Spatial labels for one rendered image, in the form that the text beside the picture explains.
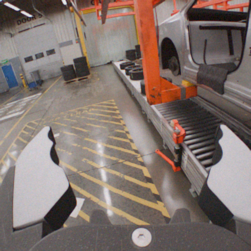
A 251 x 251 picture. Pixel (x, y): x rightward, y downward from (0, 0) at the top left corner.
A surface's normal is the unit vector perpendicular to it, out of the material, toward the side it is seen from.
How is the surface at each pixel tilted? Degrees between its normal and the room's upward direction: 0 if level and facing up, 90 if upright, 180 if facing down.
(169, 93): 90
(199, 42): 87
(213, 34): 87
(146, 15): 90
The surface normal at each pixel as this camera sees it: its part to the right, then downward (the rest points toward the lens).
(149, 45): 0.15, 0.47
